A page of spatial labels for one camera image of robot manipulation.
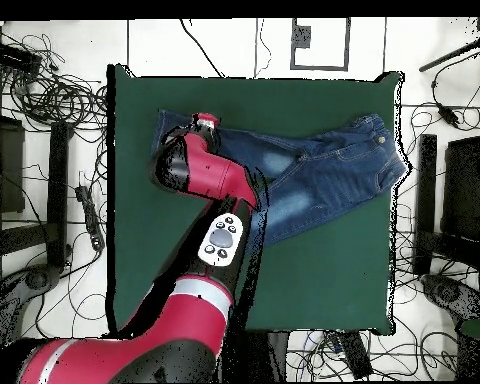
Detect blue denim jeans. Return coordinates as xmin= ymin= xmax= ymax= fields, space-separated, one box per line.
xmin=151 ymin=109 xmax=408 ymax=247

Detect black flat box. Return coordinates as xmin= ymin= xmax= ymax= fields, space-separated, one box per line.
xmin=0 ymin=40 xmax=44 ymax=68

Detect black power strip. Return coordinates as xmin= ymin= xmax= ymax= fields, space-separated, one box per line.
xmin=74 ymin=184 xmax=106 ymax=252
xmin=337 ymin=330 xmax=374 ymax=379

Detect black stand bar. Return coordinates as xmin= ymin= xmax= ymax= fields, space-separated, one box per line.
xmin=45 ymin=120 xmax=74 ymax=268
xmin=416 ymin=133 xmax=438 ymax=237

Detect dark green table cloth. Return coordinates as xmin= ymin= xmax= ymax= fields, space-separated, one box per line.
xmin=105 ymin=63 xmax=405 ymax=339

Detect dark square case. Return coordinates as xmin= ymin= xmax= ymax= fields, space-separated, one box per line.
xmin=0 ymin=113 xmax=26 ymax=214
xmin=440 ymin=134 xmax=480 ymax=241

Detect grey wheeled stand leg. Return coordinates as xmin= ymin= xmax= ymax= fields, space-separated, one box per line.
xmin=419 ymin=273 xmax=480 ymax=321
xmin=0 ymin=263 xmax=63 ymax=353

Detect black power adapter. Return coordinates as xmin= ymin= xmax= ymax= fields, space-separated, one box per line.
xmin=436 ymin=104 xmax=460 ymax=128

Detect black tripod leg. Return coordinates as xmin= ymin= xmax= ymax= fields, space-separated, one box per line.
xmin=418 ymin=37 xmax=480 ymax=73

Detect grey square frame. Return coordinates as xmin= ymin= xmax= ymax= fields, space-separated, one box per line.
xmin=289 ymin=17 xmax=351 ymax=72

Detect black cable tangle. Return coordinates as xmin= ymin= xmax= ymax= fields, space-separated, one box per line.
xmin=0 ymin=23 xmax=109 ymax=133

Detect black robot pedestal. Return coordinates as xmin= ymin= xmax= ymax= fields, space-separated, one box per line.
xmin=223 ymin=329 xmax=292 ymax=384

